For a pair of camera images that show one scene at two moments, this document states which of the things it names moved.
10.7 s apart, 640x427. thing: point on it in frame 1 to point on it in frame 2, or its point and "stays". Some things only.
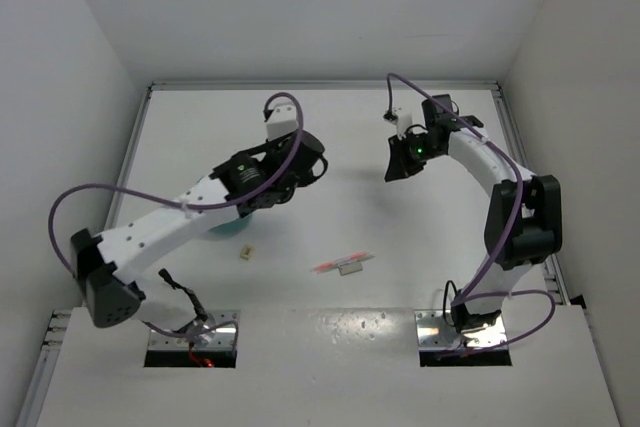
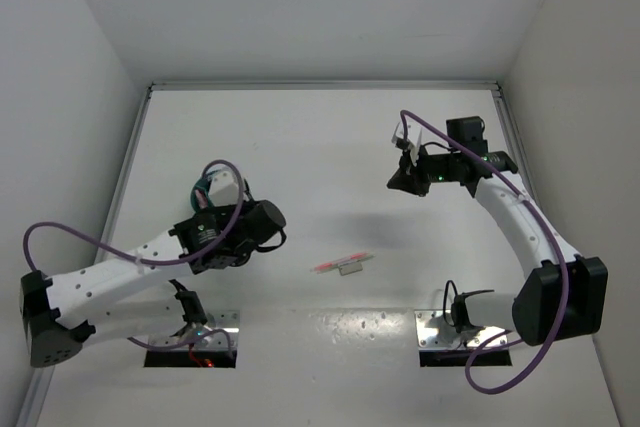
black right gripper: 400,165 to 404,179
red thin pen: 335,264 stays
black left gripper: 306,178 to 224,211
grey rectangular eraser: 350,268 stays
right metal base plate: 433,332 stays
